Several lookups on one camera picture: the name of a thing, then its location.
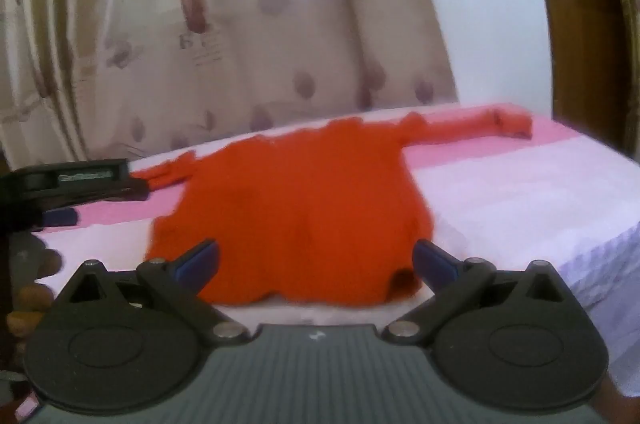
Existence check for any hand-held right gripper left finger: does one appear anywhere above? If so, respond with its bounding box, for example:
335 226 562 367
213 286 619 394
52 239 251 343

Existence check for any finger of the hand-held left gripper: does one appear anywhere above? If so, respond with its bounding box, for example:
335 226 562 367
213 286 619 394
112 184 150 203
42 207 80 227

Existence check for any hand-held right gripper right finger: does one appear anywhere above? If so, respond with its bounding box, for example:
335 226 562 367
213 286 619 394
382 239 577 345

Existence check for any red knitted sweater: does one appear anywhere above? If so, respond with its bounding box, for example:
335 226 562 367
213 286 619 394
131 104 534 309

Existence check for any pink checked bed sheet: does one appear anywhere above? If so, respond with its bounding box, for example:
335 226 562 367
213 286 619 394
30 102 640 387

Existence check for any beige leaf print curtain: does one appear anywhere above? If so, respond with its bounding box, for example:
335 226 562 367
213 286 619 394
0 0 462 185

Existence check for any brown wooden door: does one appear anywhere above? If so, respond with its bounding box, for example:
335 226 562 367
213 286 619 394
520 0 640 155

